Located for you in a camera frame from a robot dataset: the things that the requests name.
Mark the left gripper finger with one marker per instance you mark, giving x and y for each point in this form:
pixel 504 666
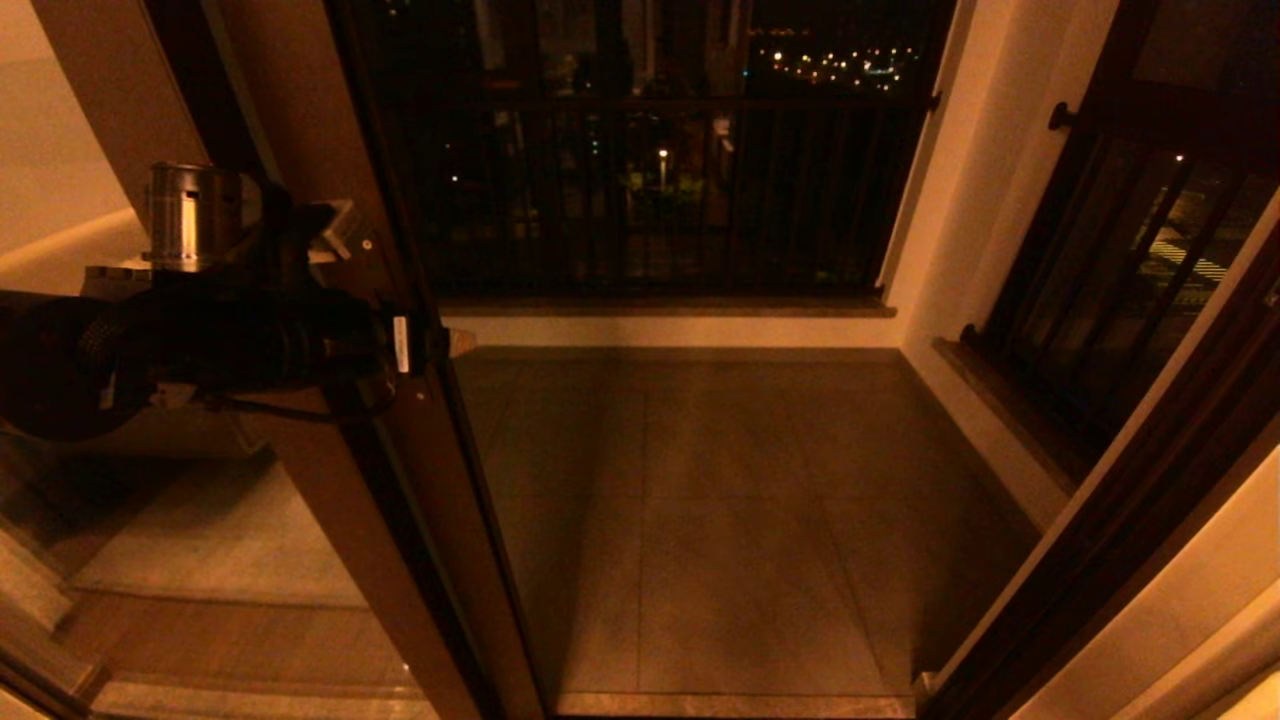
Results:
pixel 410 345
pixel 462 344

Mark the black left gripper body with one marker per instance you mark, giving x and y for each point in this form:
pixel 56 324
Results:
pixel 362 345

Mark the brown framed sliding glass door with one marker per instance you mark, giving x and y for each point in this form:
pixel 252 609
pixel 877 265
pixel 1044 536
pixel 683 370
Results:
pixel 330 150

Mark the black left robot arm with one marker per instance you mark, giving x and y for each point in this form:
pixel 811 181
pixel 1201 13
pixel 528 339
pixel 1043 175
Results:
pixel 200 340

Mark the dark front-load washing machine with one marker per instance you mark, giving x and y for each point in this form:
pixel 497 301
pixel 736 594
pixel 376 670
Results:
pixel 150 450

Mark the brown framed fixed glass panel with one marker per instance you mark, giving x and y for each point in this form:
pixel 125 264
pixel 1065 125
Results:
pixel 120 90

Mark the dark brown door jamb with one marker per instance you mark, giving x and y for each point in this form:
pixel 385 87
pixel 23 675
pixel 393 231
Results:
pixel 1100 540

